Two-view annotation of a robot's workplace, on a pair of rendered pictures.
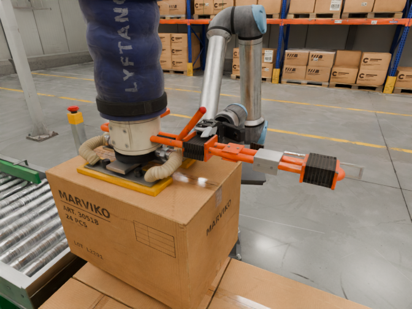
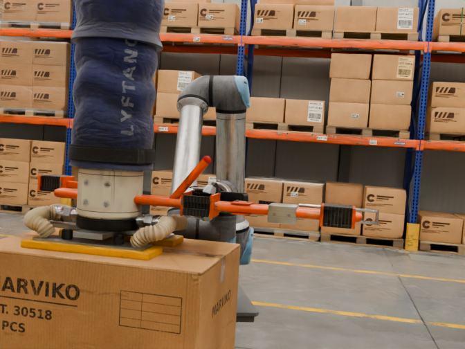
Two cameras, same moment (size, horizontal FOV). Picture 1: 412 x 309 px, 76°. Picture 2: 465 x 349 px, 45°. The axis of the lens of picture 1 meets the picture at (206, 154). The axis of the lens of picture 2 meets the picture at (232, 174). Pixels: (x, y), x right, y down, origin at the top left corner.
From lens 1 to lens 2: 0.75 m
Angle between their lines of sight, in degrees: 28
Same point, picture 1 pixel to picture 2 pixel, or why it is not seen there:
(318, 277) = not seen: outside the picture
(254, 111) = not seen: hidden behind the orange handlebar
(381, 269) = not seen: outside the picture
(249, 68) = (230, 149)
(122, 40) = (126, 80)
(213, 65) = (189, 138)
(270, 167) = (287, 215)
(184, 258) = (193, 329)
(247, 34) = (229, 106)
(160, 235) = (162, 301)
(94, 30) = (95, 68)
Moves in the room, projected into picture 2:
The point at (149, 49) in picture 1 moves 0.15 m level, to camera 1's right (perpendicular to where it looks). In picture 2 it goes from (149, 93) to (206, 98)
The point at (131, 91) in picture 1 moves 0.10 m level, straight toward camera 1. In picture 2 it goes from (127, 134) to (142, 135)
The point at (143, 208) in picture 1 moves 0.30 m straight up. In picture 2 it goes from (141, 266) to (149, 133)
